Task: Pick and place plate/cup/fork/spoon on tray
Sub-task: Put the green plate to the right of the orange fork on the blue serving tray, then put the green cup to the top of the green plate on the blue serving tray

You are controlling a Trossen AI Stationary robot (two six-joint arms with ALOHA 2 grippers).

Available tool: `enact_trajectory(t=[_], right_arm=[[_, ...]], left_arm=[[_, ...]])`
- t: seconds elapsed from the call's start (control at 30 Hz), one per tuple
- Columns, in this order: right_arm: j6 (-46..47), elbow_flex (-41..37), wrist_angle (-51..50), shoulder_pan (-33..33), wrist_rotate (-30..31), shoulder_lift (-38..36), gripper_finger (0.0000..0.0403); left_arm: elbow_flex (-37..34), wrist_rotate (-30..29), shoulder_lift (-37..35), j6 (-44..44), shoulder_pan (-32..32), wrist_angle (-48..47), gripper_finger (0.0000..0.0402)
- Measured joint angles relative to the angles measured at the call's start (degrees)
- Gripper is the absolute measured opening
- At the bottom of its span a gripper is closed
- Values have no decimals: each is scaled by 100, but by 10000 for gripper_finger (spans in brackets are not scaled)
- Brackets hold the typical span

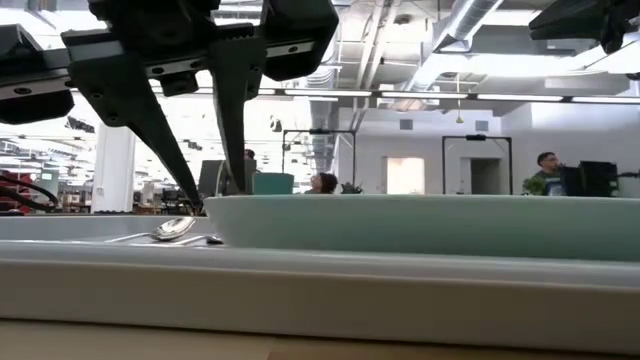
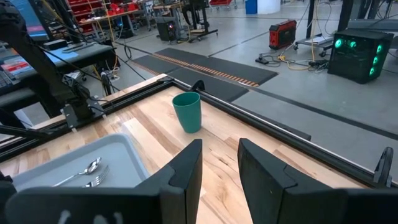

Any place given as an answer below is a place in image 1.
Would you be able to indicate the square wall vent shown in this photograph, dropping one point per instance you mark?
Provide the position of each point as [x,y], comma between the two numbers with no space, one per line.
[481,125]
[406,124]

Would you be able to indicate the silver metal spoon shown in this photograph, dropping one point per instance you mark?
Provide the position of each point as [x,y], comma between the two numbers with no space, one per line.
[172,228]

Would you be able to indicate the grey plastic tray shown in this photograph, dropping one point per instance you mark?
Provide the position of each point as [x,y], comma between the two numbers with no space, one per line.
[300,300]

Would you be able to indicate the dark plant in white pot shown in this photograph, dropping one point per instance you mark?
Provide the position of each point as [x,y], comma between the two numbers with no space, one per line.
[351,189]

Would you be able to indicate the black metal station frame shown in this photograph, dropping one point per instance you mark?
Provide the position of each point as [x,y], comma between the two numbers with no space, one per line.
[320,131]
[475,137]

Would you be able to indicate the white square column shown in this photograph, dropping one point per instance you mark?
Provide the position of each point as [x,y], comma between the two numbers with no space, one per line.
[112,170]

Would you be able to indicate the teal green cup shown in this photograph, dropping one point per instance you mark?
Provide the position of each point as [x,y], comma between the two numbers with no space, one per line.
[274,184]

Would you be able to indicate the black ceiling speaker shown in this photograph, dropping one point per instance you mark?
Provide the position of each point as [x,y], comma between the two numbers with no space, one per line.
[276,125]

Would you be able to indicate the grey rectangular air duct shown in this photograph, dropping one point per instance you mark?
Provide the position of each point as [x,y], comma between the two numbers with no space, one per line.
[500,42]

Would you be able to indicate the green bushy plant white pot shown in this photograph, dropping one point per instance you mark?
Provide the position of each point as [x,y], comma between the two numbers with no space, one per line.
[533,186]

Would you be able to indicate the black computer monitor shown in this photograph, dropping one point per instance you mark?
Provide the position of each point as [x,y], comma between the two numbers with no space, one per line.
[209,175]

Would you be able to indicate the silver metal fork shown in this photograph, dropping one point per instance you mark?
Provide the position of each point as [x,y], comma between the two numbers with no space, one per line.
[192,240]

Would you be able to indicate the pale green plate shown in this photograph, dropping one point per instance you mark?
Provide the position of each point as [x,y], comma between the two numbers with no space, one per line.
[425,225]

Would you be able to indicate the yellow hanging pendant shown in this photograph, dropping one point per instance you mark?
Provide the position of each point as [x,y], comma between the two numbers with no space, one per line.
[459,120]

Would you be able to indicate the person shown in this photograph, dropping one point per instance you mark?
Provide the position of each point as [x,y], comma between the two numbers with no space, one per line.
[548,172]
[249,154]
[324,184]

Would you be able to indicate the black equipment cabinet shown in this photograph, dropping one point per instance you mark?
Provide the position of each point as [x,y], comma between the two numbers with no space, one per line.
[597,179]

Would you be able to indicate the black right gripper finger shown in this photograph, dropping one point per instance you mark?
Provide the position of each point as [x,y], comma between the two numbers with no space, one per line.
[570,34]
[575,15]

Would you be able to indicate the slanted silver air duct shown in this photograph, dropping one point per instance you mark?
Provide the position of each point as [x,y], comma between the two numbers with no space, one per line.
[465,20]

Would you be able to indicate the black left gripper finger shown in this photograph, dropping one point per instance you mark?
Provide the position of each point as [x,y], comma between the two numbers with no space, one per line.
[117,92]
[235,75]

